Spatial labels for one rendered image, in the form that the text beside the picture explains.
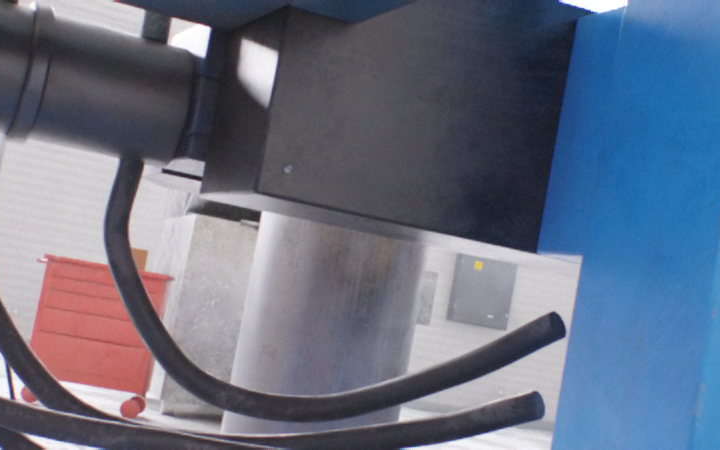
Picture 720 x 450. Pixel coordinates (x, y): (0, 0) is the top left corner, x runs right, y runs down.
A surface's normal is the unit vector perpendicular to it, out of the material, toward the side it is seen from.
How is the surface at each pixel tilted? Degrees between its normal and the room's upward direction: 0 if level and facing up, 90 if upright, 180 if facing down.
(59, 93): 109
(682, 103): 90
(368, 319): 90
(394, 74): 90
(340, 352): 90
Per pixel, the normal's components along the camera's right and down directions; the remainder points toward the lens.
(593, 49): -0.90, -0.19
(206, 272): 0.31, -0.01
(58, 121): 0.18, 0.65
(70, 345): 0.07, -0.06
